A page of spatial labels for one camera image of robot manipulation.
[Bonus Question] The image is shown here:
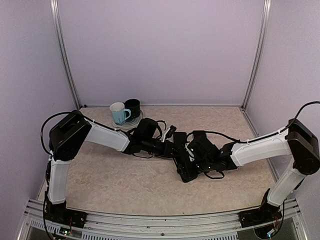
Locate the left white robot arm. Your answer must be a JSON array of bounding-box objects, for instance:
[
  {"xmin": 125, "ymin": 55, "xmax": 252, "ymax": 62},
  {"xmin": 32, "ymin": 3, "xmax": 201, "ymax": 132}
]
[{"xmin": 44, "ymin": 110, "xmax": 174, "ymax": 223}]

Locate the front aluminium rail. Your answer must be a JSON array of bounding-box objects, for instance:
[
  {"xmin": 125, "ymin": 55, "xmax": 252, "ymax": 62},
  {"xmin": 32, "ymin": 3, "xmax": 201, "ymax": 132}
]
[{"xmin": 15, "ymin": 198, "xmax": 310, "ymax": 240}]

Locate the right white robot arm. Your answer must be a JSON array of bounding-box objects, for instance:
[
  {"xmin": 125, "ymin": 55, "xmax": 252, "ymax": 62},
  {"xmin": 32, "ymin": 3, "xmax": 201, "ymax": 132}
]
[{"xmin": 181, "ymin": 118, "xmax": 320, "ymax": 222}]

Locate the aluminium frame post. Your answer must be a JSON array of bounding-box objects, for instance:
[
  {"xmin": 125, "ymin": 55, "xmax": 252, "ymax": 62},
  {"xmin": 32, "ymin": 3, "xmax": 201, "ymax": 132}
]
[
  {"xmin": 50, "ymin": 0, "xmax": 82, "ymax": 110},
  {"xmin": 241, "ymin": 0, "xmax": 272, "ymax": 112}
]

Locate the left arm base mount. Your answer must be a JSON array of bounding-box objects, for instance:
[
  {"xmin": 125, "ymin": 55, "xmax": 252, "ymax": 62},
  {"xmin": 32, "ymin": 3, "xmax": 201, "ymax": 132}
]
[{"xmin": 44, "ymin": 200, "xmax": 88, "ymax": 229}]

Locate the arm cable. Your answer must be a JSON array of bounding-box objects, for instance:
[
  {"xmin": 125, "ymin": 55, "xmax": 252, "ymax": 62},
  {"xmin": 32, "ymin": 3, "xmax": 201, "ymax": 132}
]
[
  {"xmin": 39, "ymin": 111, "xmax": 168, "ymax": 240},
  {"xmin": 192, "ymin": 101, "xmax": 320, "ymax": 146}
]

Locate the right aluminium frame post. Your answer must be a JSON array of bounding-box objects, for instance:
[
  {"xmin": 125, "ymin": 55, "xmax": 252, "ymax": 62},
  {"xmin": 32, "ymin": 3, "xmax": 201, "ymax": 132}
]
[{"xmin": 241, "ymin": 0, "xmax": 272, "ymax": 112}]

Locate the light blue mug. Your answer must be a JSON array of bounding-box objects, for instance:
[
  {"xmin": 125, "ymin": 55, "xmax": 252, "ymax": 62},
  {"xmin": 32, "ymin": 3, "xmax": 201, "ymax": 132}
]
[{"xmin": 109, "ymin": 102, "xmax": 131, "ymax": 126}]

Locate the grey patterned saucer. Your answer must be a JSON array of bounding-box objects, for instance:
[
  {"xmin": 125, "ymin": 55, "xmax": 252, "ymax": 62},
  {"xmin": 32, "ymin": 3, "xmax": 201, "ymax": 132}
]
[{"xmin": 112, "ymin": 110, "xmax": 144, "ymax": 131}]

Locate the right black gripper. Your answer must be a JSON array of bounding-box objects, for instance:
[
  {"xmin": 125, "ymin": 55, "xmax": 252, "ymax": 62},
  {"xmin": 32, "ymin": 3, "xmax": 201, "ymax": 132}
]
[{"xmin": 178, "ymin": 158, "xmax": 214, "ymax": 179}]

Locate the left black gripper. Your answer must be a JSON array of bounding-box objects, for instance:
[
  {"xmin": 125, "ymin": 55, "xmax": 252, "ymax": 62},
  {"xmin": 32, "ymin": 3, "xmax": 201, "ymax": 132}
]
[{"xmin": 142, "ymin": 137, "xmax": 184, "ymax": 159}]

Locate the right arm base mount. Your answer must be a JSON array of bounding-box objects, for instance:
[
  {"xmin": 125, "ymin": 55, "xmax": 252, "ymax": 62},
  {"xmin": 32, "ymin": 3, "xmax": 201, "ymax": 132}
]
[{"xmin": 238, "ymin": 189, "xmax": 282, "ymax": 228}]

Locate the black mug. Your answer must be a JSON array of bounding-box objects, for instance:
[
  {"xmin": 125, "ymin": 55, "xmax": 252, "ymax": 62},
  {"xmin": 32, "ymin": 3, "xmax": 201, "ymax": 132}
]
[{"xmin": 124, "ymin": 98, "xmax": 141, "ymax": 119}]

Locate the black phone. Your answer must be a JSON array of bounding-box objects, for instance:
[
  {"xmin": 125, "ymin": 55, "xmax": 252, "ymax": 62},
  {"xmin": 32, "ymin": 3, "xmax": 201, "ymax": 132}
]
[{"xmin": 173, "ymin": 131, "xmax": 187, "ymax": 151}]

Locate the black phone case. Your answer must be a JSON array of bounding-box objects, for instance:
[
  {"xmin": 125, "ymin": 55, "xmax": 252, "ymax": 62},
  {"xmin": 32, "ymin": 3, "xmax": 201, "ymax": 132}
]
[{"xmin": 172, "ymin": 149, "xmax": 190, "ymax": 175}]

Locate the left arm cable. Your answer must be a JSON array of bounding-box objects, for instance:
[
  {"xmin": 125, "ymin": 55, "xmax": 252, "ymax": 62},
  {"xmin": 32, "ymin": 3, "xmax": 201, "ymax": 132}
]
[{"xmin": 39, "ymin": 111, "xmax": 168, "ymax": 240}]

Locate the left aluminium frame post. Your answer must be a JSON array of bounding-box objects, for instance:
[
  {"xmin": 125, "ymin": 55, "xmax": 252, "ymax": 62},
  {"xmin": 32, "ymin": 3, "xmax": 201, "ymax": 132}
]
[{"xmin": 50, "ymin": 0, "xmax": 82, "ymax": 110}]

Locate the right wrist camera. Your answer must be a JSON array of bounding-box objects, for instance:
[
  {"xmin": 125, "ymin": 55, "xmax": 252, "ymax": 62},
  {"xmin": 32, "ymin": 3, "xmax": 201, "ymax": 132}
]
[{"xmin": 187, "ymin": 136, "xmax": 220, "ymax": 163}]

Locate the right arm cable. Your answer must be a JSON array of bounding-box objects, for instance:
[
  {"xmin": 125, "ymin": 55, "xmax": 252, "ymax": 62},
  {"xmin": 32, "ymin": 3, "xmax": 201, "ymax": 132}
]
[{"xmin": 192, "ymin": 101, "xmax": 320, "ymax": 146}]

